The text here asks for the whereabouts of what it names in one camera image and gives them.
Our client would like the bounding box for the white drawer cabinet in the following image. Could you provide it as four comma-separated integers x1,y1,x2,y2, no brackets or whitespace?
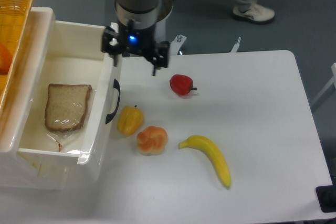
1,7,64,189

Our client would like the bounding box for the red bell pepper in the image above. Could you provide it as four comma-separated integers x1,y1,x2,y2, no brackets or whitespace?
170,74,198,95

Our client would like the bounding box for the white chair frame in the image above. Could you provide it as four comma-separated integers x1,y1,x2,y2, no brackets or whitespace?
310,63,335,113

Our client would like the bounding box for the white open upper drawer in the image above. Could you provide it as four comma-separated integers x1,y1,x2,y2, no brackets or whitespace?
16,19,123,183

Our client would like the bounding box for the white shoe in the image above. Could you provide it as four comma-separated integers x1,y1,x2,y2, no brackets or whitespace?
232,0,275,25

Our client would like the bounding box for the toast slice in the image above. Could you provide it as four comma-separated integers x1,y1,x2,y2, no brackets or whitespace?
43,83,93,153

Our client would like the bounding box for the black device at table edge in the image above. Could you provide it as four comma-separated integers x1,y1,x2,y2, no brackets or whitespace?
316,185,335,213

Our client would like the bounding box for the yellow bell pepper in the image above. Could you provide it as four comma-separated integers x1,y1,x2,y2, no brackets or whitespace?
117,105,144,136

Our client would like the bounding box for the yellow banana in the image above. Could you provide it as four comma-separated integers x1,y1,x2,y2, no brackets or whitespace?
178,135,231,188

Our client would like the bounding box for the orange fruit in basket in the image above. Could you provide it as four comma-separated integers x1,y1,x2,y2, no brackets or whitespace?
0,42,13,75

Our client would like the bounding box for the orange glazed bread roll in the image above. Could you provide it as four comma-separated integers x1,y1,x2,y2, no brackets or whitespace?
136,126,168,155

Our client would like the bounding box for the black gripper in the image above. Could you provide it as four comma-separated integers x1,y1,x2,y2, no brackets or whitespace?
101,20,170,76

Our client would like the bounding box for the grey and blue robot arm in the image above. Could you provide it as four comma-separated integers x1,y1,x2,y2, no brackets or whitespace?
101,0,170,70

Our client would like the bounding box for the yellow woven basket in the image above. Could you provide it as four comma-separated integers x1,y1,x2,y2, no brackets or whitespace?
1,0,34,111

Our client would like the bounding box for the black drawer handle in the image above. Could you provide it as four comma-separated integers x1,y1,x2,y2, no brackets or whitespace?
105,79,121,124

